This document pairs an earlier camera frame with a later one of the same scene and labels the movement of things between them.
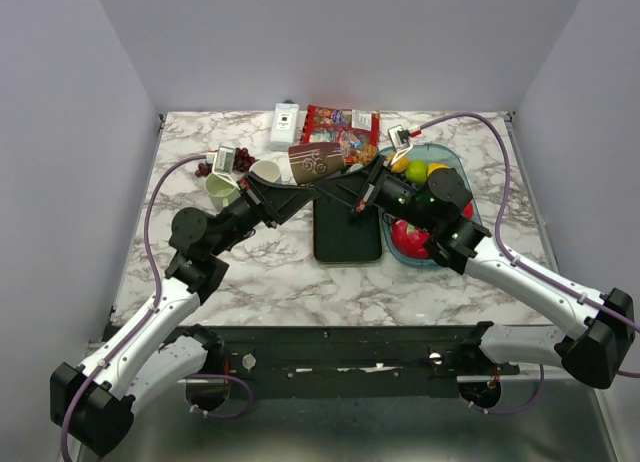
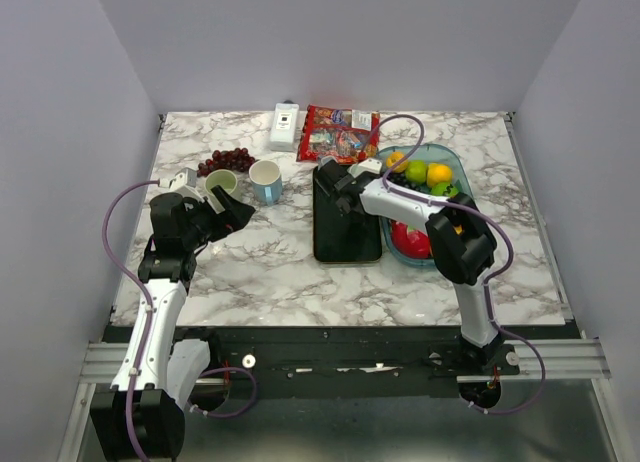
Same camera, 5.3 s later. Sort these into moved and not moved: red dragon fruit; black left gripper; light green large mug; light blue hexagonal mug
Moved: black left gripper
Not moved: light green large mug; red dragon fruit; light blue hexagonal mug
